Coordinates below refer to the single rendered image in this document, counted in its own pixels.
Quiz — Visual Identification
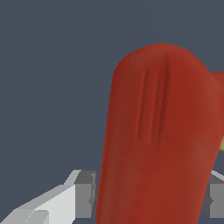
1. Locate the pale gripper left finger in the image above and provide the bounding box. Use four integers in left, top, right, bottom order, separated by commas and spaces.
0, 169, 97, 224

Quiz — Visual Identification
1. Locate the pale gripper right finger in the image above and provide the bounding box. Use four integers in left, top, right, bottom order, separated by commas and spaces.
202, 170, 224, 220

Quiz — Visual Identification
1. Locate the red rounded grooved object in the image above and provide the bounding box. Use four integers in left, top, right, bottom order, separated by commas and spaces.
94, 42, 224, 224

